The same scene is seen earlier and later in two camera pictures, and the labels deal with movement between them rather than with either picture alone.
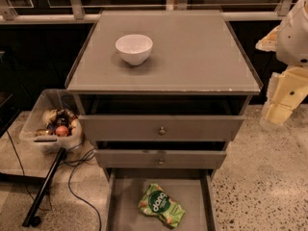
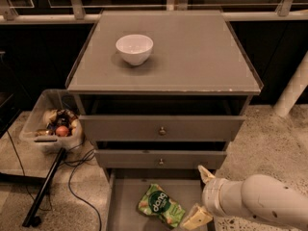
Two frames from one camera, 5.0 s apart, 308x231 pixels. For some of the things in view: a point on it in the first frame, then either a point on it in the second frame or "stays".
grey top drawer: [162, 127] stays
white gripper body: [295, 38] -> [210, 194]
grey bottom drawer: [193, 189] stays
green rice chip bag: [156, 201] stays
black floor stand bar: [31, 218] stays
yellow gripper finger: [269, 42] -> [205, 174]
